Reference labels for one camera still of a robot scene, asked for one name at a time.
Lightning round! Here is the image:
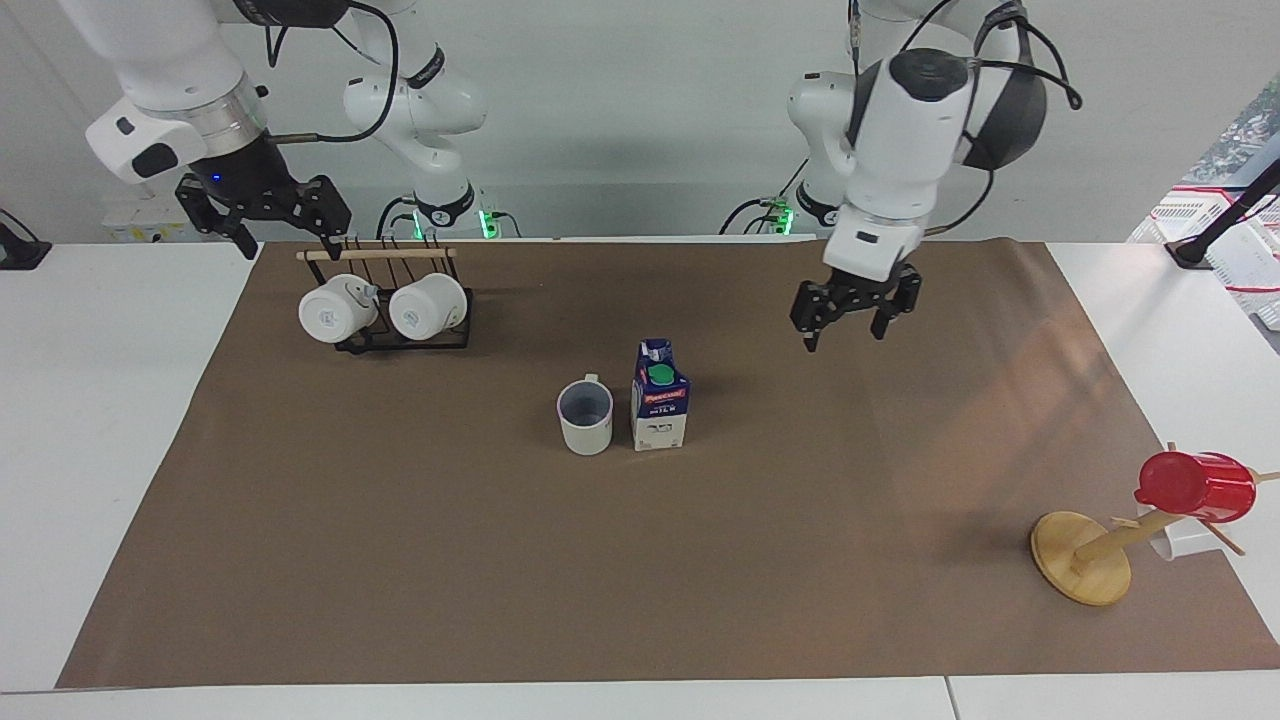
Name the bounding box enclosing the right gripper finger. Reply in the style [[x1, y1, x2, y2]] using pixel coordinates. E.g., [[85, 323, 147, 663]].
[[263, 174, 354, 261], [176, 174, 260, 262]]

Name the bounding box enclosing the white plastic basket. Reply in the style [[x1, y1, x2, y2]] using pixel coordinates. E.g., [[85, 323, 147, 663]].
[[1128, 184, 1280, 332]]

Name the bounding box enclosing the black stand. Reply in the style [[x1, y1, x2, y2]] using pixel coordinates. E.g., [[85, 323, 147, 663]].
[[0, 207, 53, 272], [1164, 158, 1280, 271]]

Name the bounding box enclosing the black cable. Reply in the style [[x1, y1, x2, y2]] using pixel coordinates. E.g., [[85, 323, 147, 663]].
[[719, 158, 813, 237], [374, 194, 421, 242], [923, 0, 1085, 239], [262, 0, 401, 147]]

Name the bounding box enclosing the red cup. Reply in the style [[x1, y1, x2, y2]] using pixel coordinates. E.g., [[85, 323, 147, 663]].
[[1134, 451, 1258, 525]]

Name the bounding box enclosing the blue and white milk carton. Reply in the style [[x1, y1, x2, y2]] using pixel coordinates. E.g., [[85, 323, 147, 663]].
[[630, 338, 693, 453]]

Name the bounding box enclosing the white cup with grey inside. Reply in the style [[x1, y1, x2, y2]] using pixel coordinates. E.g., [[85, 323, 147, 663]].
[[556, 374, 615, 458]]

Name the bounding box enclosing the wooden mug tree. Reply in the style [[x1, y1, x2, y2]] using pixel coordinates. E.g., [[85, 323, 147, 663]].
[[1030, 440, 1280, 608]]

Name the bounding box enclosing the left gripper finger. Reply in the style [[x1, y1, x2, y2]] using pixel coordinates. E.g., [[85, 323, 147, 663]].
[[789, 282, 842, 354], [870, 267, 924, 342]]

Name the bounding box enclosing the white mug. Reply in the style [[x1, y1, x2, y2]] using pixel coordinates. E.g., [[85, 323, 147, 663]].
[[298, 274, 382, 345], [388, 272, 470, 342]]

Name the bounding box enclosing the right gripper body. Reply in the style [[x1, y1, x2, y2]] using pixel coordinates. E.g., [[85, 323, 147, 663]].
[[188, 131, 303, 214]]

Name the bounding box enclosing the black wire mug rack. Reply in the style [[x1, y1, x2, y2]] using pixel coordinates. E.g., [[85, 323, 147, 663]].
[[296, 232, 475, 355]]

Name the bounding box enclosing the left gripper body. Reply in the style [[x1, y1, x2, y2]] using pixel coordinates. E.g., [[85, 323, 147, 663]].
[[824, 261, 917, 304]]

